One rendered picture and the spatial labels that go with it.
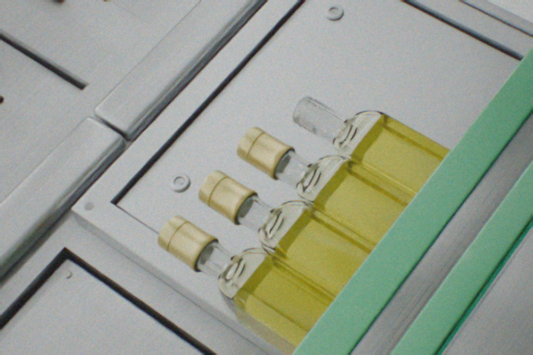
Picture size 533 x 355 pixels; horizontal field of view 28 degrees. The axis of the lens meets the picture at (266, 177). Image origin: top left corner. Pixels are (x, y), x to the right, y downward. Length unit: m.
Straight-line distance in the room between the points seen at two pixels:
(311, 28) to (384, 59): 0.09
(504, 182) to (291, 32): 0.48
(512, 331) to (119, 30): 0.73
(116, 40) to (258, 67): 0.20
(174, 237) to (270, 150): 0.12
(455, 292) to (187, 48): 0.57
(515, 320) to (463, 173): 0.13
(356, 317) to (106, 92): 0.57
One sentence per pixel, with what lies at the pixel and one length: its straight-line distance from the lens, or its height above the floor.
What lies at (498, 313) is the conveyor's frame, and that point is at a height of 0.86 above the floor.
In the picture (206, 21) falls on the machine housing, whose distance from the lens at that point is 1.26.
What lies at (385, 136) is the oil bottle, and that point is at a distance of 0.96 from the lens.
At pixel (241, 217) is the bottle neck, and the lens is 0.95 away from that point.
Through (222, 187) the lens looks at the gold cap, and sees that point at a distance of 0.96.
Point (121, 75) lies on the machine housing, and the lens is 1.25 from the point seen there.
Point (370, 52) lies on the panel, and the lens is 1.22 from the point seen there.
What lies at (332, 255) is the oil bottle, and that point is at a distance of 0.90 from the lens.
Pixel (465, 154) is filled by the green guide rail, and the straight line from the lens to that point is 0.83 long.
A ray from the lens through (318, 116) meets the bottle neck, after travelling 0.99.
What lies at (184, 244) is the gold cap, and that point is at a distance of 0.94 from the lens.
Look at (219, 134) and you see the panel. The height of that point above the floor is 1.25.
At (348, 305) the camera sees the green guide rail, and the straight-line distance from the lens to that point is 0.76.
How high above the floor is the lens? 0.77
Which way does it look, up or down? 21 degrees up
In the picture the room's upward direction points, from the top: 58 degrees counter-clockwise
